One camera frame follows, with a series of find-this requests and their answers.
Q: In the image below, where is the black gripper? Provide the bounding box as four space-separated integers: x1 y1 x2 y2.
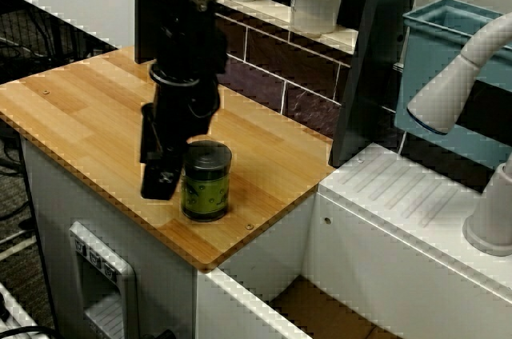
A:
139 62 222 201

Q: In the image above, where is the green labelled can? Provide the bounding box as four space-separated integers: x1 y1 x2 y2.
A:
180 139 234 223

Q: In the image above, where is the white toy sink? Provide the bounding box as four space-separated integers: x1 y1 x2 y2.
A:
195 142 512 339

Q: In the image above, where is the dark tile backsplash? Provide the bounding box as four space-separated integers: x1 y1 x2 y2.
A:
211 10 353 140

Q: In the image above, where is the cream shelf ledge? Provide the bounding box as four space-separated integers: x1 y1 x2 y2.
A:
207 0 359 56

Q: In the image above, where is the grey toy faucet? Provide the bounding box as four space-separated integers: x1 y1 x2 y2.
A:
406 10 512 258

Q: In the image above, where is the teal plastic bin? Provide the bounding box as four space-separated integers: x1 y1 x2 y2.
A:
394 0 512 156

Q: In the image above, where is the dark shelf post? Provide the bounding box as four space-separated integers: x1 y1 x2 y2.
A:
327 0 425 168

